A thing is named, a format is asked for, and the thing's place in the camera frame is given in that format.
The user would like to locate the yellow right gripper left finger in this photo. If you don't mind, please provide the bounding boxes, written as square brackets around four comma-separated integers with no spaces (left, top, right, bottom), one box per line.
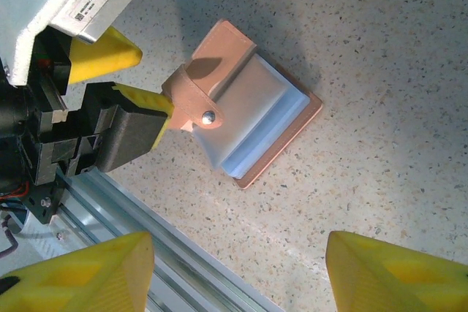
[0,231,155,312]

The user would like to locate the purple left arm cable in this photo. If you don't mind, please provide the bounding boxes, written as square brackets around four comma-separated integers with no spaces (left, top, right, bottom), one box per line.
[0,216,19,260]

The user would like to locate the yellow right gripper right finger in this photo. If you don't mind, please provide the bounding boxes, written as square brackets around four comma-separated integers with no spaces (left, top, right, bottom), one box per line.
[325,230,468,312]

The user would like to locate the aluminium front rail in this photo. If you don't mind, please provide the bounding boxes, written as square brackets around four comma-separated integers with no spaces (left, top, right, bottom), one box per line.
[54,167,284,312]

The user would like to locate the tan leather card holder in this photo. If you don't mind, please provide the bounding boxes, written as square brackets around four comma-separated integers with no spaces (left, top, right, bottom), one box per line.
[160,18,323,191]

